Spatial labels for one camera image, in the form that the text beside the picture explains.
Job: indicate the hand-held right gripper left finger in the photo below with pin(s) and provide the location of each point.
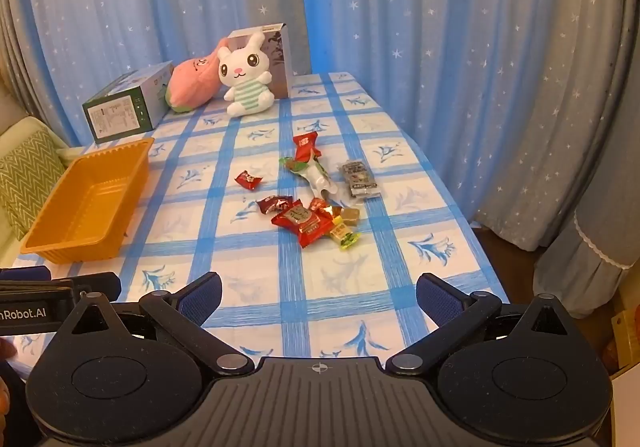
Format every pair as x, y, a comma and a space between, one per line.
200, 298

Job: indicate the cream sofa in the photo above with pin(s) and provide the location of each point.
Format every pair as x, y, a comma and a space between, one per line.
25, 124

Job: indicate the star-print curtain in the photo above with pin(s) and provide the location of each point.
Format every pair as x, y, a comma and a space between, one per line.
125, 2
450, 27

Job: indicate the green and white carton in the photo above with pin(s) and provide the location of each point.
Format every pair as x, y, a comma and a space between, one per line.
120, 117

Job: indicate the yellow cardboard box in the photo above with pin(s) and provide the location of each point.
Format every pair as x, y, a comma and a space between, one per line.
625, 332

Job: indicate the dark red candy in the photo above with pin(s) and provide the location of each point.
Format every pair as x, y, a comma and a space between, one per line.
272, 203

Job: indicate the person's left hand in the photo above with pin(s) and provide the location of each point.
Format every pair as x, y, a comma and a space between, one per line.
6, 349

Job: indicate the brown caramel candy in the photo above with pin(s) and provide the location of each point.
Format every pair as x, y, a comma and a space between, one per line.
350, 216

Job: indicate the blue checked tablecloth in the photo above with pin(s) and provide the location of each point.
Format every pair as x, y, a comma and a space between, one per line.
400, 227

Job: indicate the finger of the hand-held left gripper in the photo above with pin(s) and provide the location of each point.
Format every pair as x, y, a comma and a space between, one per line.
25, 273
105, 286

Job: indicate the green snack wrapper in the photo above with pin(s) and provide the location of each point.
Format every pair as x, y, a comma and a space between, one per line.
295, 166

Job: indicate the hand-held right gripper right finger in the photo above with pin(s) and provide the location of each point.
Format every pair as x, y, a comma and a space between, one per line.
436, 298

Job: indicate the dark grey snack packet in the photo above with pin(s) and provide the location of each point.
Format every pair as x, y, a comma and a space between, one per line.
357, 177

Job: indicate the small red candy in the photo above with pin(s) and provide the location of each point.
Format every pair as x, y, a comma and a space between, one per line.
248, 179

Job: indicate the grey lace-trimmed curtain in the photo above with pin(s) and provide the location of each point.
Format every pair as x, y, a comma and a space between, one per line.
590, 267

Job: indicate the green zigzag cushion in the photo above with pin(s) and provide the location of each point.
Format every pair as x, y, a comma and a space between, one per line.
25, 177

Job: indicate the brown printed box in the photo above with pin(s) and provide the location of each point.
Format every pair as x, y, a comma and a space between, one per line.
280, 62

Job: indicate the large red snack packet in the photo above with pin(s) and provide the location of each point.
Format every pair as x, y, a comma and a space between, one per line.
302, 225

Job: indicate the orange plastic tray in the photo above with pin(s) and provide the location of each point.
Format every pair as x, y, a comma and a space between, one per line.
75, 247

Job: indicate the orange red candy wrapper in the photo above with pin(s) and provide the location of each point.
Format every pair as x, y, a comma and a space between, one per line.
320, 205

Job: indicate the yellow green candy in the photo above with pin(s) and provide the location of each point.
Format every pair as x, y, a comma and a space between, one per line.
345, 237

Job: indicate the pink peach plush toy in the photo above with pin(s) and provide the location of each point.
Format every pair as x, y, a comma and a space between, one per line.
192, 82

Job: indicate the clear white snack packet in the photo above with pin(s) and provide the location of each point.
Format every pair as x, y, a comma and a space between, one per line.
320, 182

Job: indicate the white bunny plush toy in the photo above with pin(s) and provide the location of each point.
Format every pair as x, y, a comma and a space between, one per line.
245, 92

